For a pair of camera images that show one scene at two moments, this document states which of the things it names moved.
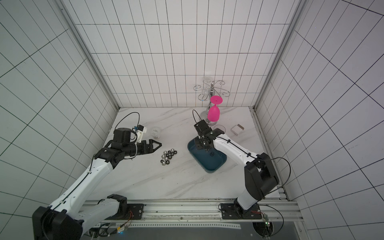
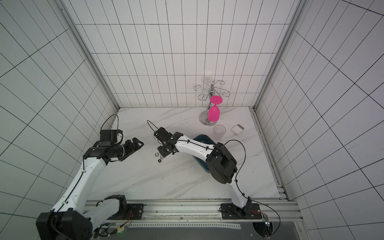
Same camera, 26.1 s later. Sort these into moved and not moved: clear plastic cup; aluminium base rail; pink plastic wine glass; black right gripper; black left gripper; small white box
Moved: black right gripper; black left gripper
Not moved: pink plastic wine glass; small white box; clear plastic cup; aluminium base rail
